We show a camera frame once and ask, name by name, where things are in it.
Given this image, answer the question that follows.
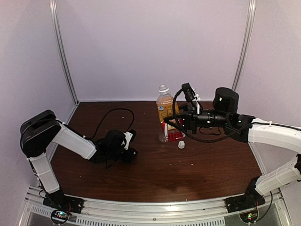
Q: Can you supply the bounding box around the left aluminium frame post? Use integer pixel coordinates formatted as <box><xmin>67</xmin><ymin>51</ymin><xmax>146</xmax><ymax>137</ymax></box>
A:
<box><xmin>49</xmin><ymin>0</ymin><xmax>79</xmax><ymax>105</ymax></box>

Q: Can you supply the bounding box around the front aluminium rail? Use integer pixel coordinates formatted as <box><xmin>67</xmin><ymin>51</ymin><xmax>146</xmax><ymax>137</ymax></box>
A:
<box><xmin>17</xmin><ymin>186</ymin><xmax>292</xmax><ymax>226</ymax></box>

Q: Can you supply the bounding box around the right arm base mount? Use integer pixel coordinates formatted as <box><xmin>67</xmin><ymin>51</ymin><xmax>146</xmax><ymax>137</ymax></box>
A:
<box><xmin>225</xmin><ymin>191</ymin><xmax>265</xmax><ymax>224</ymax></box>

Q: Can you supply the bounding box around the left black braided cable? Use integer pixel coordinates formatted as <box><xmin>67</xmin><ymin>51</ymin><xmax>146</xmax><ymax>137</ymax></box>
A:
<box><xmin>82</xmin><ymin>108</ymin><xmax>135</xmax><ymax>139</ymax></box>

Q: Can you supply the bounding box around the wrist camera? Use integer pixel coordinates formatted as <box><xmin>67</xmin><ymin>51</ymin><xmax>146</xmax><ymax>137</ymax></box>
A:
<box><xmin>122</xmin><ymin>129</ymin><xmax>136</xmax><ymax>150</ymax></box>
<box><xmin>182</xmin><ymin>83</ymin><xmax>203</xmax><ymax>114</ymax></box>

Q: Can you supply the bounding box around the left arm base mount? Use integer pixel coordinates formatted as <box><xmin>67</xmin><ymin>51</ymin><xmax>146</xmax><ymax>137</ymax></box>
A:
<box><xmin>43</xmin><ymin>193</ymin><xmax>84</xmax><ymax>225</ymax></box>

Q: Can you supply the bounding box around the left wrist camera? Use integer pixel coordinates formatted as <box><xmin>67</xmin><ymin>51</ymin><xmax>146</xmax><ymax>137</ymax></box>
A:
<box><xmin>122</xmin><ymin>129</ymin><xmax>136</xmax><ymax>150</ymax></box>

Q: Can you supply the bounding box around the clear plastic bottle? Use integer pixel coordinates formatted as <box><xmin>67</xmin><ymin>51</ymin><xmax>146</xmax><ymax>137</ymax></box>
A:
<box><xmin>158</xmin><ymin>134</ymin><xmax>169</xmax><ymax>143</ymax></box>

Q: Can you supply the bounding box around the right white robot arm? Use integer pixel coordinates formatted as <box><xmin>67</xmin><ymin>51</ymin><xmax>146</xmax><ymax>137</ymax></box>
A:
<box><xmin>164</xmin><ymin>83</ymin><xmax>301</xmax><ymax>208</ymax></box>

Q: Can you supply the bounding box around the amber tea bottle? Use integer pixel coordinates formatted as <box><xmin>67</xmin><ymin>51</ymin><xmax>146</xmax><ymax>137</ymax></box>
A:
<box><xmin>156</xmin><ymin>84</ymin><xmax>185</xmax><ymax>142</ymax></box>

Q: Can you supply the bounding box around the white flip bottle cap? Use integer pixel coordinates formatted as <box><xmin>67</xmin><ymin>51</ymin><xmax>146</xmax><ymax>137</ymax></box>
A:
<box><xmin>178</xmin><ymin>140</ymin><xmax>185</xmax><ymax>149</ymax></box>

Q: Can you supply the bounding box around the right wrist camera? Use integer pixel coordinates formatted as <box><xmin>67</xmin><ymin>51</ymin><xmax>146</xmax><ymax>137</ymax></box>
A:
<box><xmin>182</xmin><ymin>83</ymin><xmax>203</xmax><ymax>114</ymax></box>

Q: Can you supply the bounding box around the right black braided cable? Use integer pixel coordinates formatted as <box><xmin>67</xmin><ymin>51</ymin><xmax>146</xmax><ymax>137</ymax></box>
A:
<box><xmin>172</xmin><ymin>88</ymin><xmax>250</xmax><ymax>143</ymax></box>

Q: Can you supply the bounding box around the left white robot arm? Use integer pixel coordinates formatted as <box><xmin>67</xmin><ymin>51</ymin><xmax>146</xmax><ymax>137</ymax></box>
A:
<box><xmin>20</xmin><ymin>110</ymin><xmax>138</xmax><ymax>209</ymax></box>

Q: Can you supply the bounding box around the right aluminium frame post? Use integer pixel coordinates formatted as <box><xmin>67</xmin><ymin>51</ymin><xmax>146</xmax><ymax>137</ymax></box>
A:
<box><xmin>232</xmin><ymin>0</ymin><xmax>256</xmax><ymax>91</ymax></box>

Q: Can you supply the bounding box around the black braided cable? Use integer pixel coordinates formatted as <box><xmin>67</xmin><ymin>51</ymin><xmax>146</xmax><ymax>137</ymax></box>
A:
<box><xmin>172</xmin><ymin>88</ymin><xmax>250</xmax><ymax>143</ymax></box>
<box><xmin>82</xmin><ymin>108</ymin><xmax>135</xmax><ymax>139</ymax></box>

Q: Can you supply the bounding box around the aluminium frame post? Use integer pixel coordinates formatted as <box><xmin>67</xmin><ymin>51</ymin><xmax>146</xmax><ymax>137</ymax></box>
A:
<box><xmin>232</xmin><ymin>0</ymin><xmax>256</xmax><ymax>91</ymax></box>
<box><xmin>49</xmin><ymin>0</ymin><xmax>79</xmax><ymax>105</ymax></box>

